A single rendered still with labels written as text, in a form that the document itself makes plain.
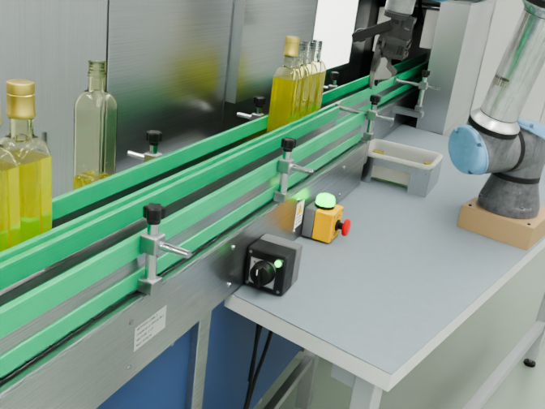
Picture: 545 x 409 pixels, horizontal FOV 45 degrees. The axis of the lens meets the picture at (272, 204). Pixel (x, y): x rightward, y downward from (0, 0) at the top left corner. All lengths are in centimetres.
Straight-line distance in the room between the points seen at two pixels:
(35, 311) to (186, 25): 84
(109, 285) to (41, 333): 13
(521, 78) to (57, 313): 108
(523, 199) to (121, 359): 110
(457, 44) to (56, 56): 169
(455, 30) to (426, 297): 149
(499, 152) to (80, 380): 106
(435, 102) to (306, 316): 163
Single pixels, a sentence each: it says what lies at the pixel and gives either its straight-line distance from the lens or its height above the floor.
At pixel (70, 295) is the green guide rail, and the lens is 84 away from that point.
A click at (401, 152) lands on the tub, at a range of 206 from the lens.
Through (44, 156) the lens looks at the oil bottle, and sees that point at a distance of 90.
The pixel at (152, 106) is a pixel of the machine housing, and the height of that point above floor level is 102.
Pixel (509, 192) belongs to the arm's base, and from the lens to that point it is 171.
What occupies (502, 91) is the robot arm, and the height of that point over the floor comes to 112.
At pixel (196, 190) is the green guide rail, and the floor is 93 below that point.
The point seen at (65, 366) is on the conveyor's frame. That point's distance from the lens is 85.
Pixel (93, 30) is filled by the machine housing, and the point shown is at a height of 117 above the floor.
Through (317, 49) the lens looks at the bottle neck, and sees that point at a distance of 176.
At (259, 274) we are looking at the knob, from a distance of 120.
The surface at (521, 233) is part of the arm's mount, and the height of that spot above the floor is 79.
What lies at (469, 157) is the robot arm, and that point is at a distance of 158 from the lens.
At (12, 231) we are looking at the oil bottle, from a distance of 89.
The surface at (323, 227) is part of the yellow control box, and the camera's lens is 147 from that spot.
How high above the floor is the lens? 135
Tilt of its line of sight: 21 degrees down
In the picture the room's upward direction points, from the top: 7 degrees clockwise
